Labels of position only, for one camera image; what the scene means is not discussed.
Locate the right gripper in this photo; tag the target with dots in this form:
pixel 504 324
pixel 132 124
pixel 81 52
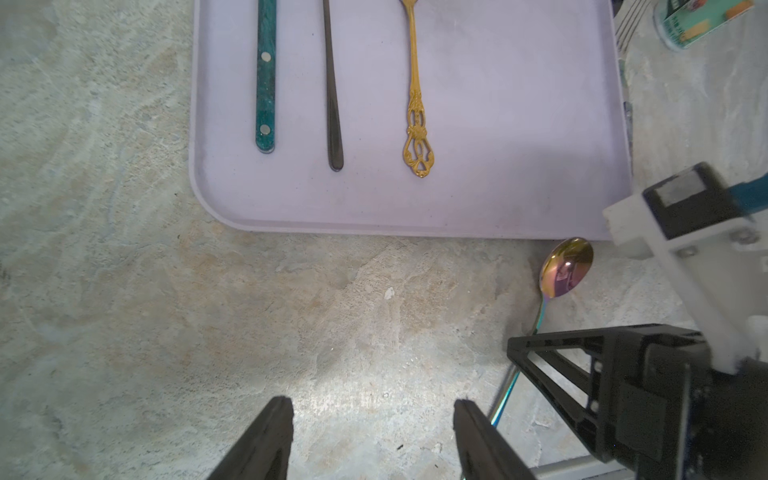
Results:
pixel 672 408

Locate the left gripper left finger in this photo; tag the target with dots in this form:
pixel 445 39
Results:
pixel 262 452

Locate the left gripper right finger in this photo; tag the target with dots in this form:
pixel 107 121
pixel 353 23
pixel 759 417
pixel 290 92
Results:
pixel 483 452

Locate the ornate gold fork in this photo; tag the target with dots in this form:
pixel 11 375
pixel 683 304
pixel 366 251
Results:
pixel 418 154

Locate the lilac plastic tray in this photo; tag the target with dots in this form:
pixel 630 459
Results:
pixel 523 107

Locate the black spoon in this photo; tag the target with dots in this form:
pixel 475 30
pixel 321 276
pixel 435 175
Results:
pixel 334 133

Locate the iridescent rainbow spoon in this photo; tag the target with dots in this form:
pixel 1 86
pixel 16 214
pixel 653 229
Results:
pixel 563 269

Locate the small white printed cup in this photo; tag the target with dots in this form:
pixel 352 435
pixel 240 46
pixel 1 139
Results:
pixel 679 23

